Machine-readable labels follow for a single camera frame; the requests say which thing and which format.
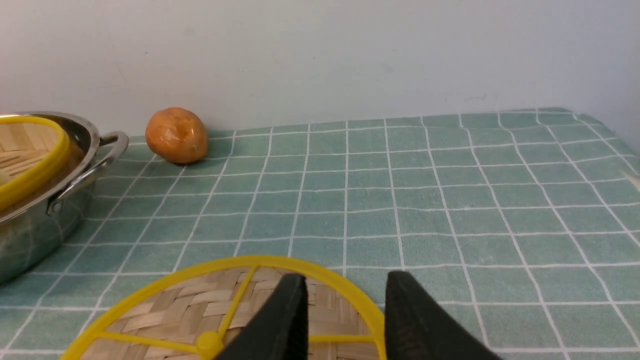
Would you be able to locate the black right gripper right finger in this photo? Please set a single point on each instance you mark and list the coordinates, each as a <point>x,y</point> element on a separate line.
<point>416,327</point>

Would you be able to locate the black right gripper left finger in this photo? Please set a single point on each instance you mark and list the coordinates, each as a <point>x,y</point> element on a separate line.
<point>279,330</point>

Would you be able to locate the woven bamboo steamer lid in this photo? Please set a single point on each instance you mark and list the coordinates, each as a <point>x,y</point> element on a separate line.
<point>194,313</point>

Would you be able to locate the bamboo steamer basket yellow rim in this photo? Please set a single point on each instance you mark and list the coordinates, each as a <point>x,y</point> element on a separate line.
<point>33,151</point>

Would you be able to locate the stainless steel pot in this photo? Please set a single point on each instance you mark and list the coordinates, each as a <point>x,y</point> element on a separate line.
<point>43,221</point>

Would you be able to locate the green checkered tablecloth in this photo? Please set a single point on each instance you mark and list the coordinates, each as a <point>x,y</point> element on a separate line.
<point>522,224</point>

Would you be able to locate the brown potato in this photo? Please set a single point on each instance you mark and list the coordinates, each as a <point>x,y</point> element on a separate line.
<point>177,135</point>

